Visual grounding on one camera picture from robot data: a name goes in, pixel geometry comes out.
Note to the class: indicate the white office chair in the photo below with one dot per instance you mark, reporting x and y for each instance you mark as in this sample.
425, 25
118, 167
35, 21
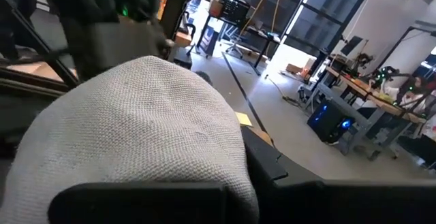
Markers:
235, 45

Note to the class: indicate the off-white textured towel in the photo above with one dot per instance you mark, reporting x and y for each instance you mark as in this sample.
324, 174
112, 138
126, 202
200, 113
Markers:
136, 122

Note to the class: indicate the tilted black monitor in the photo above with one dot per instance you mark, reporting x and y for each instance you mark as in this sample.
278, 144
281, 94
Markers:
351, 45

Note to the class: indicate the black desk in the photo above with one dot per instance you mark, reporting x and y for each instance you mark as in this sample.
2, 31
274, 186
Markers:
262, 38

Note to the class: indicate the black aluminium rig frame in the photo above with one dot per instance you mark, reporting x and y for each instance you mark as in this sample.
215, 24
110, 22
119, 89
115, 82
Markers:
27, 87

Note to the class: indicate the flat cardboard box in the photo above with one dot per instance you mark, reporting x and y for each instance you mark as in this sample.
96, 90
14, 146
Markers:
299, 68

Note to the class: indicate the brown cardboard box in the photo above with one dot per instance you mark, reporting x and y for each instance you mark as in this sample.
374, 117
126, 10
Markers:
217, 5

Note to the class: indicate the black computer tower blue lights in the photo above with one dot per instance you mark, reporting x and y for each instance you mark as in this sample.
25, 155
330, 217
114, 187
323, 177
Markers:
327, 122

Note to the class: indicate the small wooden box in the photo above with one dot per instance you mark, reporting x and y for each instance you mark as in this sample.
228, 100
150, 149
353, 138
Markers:
184, 39

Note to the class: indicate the person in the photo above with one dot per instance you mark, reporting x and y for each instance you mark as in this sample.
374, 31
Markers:
413, 101

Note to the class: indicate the large black framed window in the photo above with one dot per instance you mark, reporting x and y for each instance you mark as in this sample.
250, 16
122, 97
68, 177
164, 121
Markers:
320, 16

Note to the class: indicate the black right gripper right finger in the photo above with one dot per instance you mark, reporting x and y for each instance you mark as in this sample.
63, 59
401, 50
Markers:
340, 203

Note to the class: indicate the black equipment case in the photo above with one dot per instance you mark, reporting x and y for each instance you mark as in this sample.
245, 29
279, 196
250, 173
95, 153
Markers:
236, 9

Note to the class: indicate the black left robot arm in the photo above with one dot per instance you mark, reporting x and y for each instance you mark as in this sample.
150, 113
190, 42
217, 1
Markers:
112, 40

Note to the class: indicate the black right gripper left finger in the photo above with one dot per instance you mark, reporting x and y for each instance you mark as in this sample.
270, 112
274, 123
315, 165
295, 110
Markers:
136, 205

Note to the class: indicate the grey frame wooden workbench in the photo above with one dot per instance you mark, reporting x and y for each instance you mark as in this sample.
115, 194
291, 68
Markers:
340, 106

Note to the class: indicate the yellow paper note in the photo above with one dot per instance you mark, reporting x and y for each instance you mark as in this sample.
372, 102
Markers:
243, 119

